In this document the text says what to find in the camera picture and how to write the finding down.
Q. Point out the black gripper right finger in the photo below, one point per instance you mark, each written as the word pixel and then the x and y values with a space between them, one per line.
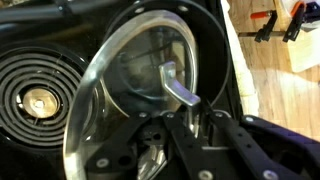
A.
pixel 253 156

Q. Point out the white dish towel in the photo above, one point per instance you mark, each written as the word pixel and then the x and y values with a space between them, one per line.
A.
pixel 241 73

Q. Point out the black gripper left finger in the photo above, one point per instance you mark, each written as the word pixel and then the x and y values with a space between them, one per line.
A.
pixel 120 156

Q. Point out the black electric stove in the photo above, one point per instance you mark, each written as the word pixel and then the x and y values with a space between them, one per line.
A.
pixel 33 26

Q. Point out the black coil burner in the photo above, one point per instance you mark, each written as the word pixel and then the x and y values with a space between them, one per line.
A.
pixel 20 76

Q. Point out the glass pot lid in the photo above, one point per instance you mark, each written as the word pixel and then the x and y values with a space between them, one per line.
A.
pixel 86 96

